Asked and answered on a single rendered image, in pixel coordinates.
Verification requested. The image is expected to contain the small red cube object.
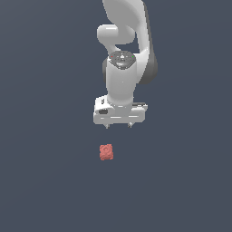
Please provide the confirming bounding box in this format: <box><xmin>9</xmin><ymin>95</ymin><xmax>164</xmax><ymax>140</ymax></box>
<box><xmin>99</xmin><ymin>143</ymin><xmax>114</xmax><ymax>161</ymax></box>

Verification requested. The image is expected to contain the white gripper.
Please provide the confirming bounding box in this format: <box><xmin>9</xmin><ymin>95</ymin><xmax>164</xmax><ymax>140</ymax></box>
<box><xmin>92</xmin><ymin>95</ymin><xmax>149</xmax><ymax>130</ymax></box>

